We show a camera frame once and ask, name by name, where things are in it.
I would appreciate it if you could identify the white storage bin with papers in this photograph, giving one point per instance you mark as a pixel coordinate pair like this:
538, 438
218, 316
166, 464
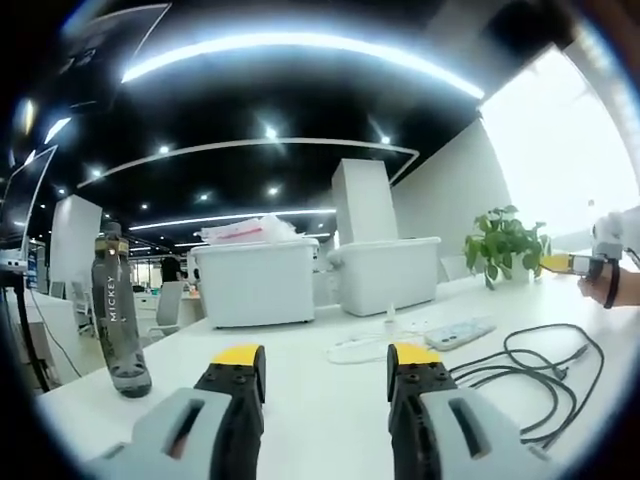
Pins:
255, 285

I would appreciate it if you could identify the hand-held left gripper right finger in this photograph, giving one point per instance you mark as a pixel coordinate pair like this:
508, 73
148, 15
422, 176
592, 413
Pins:
425, 415

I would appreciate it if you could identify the long ceiling light strip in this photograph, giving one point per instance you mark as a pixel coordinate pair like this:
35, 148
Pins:
300, 47

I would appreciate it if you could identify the white power strip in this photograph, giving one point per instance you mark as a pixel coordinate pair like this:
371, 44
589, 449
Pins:
460, 336

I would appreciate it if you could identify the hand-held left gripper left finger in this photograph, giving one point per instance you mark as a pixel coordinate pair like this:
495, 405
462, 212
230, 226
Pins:
220, 420

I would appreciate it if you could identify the white office chair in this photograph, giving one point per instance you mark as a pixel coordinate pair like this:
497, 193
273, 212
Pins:
168, 305

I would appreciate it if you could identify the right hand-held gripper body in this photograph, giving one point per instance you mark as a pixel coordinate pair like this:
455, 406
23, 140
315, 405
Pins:
617, 230

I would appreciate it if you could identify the grey translucent water bottle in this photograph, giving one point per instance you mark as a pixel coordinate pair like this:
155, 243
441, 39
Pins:
120, 325

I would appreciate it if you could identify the white desktop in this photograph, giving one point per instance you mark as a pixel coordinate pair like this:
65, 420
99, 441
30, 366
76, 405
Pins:
320, 370

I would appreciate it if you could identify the small white bottle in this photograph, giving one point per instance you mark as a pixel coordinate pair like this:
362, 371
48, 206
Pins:
390, 320

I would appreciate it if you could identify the person's right hand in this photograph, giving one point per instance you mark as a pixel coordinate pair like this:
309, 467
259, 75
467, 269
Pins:
595, 289

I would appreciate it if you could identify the green potted plant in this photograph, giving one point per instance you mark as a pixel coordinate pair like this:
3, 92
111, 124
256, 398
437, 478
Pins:
505, 245

